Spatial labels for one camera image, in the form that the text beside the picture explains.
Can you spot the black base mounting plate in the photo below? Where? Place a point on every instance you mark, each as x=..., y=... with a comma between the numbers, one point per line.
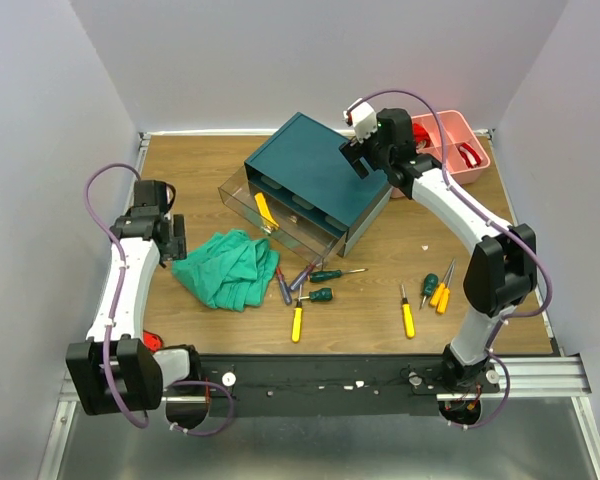
x=323, y=385

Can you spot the green stubby screwdriver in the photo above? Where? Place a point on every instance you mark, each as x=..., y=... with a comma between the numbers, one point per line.
x=318, y=296

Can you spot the red white item in tray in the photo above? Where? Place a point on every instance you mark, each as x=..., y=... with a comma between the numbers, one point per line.
x=469, y=155

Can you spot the yellow screwdriver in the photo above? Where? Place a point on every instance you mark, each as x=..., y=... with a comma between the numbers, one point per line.
x=297, y=318
x=407, y=316

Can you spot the orange screwdriver long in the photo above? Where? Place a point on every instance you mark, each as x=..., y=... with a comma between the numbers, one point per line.
x=442, y=290

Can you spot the green long screwdriver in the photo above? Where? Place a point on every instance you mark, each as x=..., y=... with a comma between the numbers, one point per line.
x=327, y=275

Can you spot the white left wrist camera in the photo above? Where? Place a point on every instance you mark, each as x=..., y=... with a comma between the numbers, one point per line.
x=170, y=191

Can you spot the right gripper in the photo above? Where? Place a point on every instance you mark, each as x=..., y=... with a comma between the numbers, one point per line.
x=355, y=153

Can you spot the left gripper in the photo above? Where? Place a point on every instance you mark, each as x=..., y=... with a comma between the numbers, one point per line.
x=176, y=249

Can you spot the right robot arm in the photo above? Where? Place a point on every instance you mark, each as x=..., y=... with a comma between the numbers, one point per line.
x=501, y=270

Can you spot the green cloth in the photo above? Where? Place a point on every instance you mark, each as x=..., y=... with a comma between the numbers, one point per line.
x=230, y=271

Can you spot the yellow screwdriver middle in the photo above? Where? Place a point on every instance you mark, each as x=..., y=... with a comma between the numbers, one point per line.
x=407, y=316

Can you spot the green small screwdriver right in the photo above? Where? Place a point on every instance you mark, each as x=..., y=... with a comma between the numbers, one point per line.
x=429, y=286

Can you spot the teal drawer cabinet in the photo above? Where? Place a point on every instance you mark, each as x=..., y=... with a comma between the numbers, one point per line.
x=304, y=173

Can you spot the aluminium rail frame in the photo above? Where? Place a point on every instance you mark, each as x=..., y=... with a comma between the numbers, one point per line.
x=519, y=377

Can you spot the orange screwdriver short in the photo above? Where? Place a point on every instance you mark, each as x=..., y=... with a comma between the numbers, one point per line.
x=443, y=301

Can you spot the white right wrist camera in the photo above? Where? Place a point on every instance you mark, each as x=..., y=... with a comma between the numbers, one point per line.
x=361, y=117

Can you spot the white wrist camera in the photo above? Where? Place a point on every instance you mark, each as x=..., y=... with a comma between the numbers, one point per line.
x=361, y=117
x=170, y=191

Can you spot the pink divided organizer tray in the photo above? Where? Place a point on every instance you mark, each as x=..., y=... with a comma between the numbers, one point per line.
x=456, y=130

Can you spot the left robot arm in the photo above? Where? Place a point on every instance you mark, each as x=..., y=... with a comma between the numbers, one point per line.
x=113, y=368

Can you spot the yellow screwdriver left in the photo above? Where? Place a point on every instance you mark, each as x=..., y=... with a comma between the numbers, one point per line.
x=297, y=318

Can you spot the yellow utility knife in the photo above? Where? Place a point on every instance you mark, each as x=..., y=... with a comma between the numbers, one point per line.
x=269, y=223

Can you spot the clear drawer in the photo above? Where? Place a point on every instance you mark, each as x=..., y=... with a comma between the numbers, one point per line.
x=272, y=209

